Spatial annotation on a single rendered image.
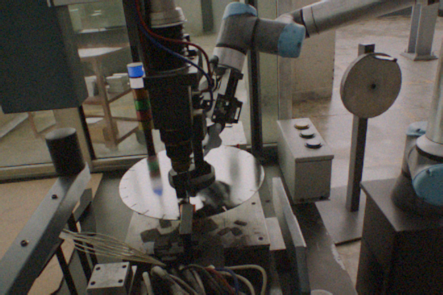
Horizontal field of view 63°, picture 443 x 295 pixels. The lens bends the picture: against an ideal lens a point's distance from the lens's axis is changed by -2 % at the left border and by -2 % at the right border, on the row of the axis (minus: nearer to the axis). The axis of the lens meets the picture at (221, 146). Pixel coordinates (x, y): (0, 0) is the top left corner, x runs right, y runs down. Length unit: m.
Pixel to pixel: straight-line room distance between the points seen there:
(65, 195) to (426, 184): 0.74
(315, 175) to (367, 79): 0.96
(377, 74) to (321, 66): 2.25
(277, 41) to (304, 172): 0.39
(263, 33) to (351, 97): 1.13
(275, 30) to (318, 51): 3.29
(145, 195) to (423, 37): 5.61
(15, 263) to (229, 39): 0.59
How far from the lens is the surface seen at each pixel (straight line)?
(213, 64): 0.71
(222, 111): 0.82
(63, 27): 0.53
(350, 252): 2.09
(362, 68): 1.90
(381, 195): 1.16
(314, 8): 0.95
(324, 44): 4.13
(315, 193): 1.09
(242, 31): 0.85
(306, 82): 4.15
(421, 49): 6.16
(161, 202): 0.77
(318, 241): 0.96
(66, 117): 1.35
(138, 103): 1.06
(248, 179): 0.82
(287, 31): 0.83
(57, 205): 0.66
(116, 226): 1.09
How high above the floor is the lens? 1.37
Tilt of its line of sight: 26 degrees down
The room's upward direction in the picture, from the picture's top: 5 degrees counter-clockwise
